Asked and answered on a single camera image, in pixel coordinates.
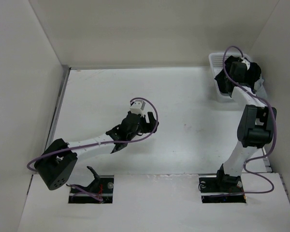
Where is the black tank top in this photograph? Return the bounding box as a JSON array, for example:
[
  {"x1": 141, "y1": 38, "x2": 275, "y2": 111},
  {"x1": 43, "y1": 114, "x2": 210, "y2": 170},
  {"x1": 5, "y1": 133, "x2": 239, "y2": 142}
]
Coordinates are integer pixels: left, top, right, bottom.
[{"x1": 215, "y1": 56, "x2": 261, "y2": 96}]

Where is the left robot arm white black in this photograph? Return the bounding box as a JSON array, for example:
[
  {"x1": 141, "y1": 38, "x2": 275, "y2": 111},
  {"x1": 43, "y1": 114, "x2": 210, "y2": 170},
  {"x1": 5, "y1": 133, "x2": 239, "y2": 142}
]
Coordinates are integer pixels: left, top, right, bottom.
[{"x1": 34, "y1": 112, "x2": 159, "y2": 190}]

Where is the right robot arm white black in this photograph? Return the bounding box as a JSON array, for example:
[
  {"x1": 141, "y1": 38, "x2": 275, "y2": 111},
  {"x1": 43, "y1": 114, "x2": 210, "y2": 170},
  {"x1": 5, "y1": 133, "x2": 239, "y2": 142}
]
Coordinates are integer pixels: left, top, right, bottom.
[{"x1": 214, "y1": 59, "x2": 276, "y2": 194}]

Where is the grey tank top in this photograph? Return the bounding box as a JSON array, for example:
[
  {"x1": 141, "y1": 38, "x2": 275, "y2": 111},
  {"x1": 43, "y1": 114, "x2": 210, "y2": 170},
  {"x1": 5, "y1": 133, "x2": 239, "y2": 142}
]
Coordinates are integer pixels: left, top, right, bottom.
[{"x1": 254, "y1": 77, "x2": 268, "y2": 99}]

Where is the white plastic laundry basket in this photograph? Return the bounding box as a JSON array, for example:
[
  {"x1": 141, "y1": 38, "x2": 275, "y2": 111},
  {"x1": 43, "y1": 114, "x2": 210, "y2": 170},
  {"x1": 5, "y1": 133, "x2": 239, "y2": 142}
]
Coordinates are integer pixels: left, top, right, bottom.
[{"x1": 208, "y1": 52, "x2": 252, "y2": 102}]

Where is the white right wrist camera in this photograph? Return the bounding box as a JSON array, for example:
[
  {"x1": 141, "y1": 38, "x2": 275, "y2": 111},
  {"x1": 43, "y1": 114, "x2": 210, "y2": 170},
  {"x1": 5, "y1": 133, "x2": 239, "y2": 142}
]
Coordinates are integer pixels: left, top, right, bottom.
[{"x1": 241, "y1": 58, "x2": 251, "y2": 70}]

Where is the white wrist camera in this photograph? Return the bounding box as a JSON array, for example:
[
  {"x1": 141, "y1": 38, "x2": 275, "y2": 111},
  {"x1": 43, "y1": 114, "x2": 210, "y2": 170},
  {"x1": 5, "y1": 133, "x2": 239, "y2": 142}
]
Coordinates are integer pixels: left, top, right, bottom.
[
  {"x1": 130, "y1": 100, "x2": 145, "y2": 117},
  {"x1": 241, "y1": 58, "x2": 251, "y2": 70}
]

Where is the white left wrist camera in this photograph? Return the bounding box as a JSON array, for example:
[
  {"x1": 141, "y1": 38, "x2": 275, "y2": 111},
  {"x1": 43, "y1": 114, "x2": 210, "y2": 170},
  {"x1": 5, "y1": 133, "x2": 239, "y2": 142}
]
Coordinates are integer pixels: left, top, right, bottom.
[{"x1": 130, "y1": 100, "x2": 145, "y2": 117}]

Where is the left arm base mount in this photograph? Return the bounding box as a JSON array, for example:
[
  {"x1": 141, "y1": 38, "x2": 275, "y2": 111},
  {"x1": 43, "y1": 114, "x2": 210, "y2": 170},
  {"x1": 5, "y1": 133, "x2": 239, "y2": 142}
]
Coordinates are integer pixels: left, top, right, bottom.
[{"x1": 67, "y1": 166, "x2": 115, "y2": 204}]

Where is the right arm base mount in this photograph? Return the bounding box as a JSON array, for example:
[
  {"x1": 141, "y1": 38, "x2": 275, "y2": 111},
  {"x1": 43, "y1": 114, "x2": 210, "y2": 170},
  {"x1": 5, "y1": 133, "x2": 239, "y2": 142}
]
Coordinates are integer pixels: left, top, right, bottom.
[{"x1": 198, "y1": 176, "x2": 246, "y2": 203}]

